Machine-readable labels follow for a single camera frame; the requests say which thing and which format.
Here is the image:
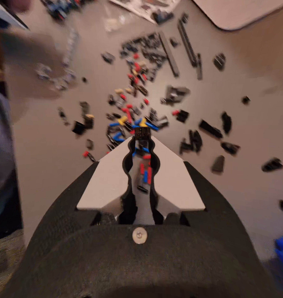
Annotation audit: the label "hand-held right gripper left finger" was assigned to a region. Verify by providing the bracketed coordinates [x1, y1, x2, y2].
[77, 136, 138, 224]

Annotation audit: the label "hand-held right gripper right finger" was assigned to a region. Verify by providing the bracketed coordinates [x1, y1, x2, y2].
[149, 136, 206, 224]

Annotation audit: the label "black grooved lego brick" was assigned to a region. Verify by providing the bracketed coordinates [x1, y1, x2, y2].
[72, 121, 86, 135]
[134, 126, 152, 140]

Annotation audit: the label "grey triangular lego panel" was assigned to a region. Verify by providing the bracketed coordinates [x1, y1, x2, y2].
[160, 85, 191, 106]

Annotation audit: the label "black short lego beam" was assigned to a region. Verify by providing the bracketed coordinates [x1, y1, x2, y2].
[196, 53, 203, 81]

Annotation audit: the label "pile of small lego pieces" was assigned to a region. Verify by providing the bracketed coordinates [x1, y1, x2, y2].
[58, 13, 283, 212]

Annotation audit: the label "dark grey barrel lego connector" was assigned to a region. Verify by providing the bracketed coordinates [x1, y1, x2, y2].
[101, 52, 116, 64]

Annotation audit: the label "dark grey lego slope brick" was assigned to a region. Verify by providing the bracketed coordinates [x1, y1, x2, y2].
[213, 53, 226, 71]

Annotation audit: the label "long dark grey lego plate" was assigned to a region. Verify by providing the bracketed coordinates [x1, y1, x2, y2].
[158, 31, 180, 78]

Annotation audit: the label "long black lego beam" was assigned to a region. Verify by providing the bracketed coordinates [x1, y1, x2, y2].
[177, 19, 198, 67]

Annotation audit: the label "black and white lego piece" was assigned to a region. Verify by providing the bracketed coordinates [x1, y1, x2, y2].
[153, 10, 175, 24]

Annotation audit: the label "dark cloth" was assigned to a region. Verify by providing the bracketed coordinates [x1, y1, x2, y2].
[0, 168, 23, 241]

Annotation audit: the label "person's blue trousers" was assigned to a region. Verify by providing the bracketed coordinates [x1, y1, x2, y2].
[0, 88, 16, 232]

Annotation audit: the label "blurred grey object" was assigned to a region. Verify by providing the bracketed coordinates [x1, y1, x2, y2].
[3, 28, 78, 99]

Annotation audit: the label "clear plastic bag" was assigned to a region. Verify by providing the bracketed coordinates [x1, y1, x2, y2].
[103, 4, 126, 32]

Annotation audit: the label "heap of mixed colourful parts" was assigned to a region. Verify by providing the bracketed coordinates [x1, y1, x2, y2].
[41, 0, 86, 21]

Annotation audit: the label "sticker sheet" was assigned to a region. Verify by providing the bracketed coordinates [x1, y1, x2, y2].
[108, 0, 181, 24]

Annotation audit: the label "white rounded board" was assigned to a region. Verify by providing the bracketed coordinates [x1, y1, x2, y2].
[192, 0, 283, 31]

